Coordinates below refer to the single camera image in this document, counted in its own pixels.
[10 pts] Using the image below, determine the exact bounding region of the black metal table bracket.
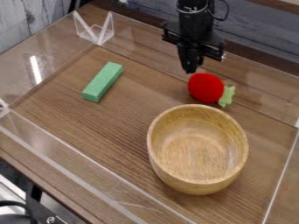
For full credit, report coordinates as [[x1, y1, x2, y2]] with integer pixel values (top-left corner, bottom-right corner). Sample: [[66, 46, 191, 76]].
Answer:
[[26, 184, 69, 224]]

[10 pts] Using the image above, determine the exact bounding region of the clear acrylic tray enclosure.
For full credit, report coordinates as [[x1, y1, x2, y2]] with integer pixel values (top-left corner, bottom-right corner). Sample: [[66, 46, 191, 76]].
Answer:
[[0, 5, 299, 224]]

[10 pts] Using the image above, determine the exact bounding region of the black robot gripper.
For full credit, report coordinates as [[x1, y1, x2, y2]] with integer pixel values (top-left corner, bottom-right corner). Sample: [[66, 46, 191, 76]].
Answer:
[[163, 5, 227, 74]]

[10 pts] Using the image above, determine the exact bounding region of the green rectangular foam block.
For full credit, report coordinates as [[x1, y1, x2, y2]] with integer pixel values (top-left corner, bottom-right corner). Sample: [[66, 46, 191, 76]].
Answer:
[[82, 62, 123, 102]]

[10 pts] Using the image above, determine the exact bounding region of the black cable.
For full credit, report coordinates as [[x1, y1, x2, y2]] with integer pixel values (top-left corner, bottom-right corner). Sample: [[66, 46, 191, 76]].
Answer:
[[0, 199, 40, 224]]

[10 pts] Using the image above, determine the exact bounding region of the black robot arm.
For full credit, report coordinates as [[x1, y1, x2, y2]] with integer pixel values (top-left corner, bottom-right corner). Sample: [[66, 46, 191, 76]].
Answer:
[[162, 0, 230, 74]]

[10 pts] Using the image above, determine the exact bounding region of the light wooden bowl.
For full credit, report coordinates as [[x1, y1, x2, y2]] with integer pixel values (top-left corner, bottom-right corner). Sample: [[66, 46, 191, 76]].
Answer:
[[147, 104, 249, 195]]

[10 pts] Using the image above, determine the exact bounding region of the red plush strawberry toy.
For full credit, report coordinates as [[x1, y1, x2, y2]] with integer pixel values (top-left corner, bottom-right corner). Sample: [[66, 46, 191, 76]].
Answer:
[[187, 73, 237, 108]]

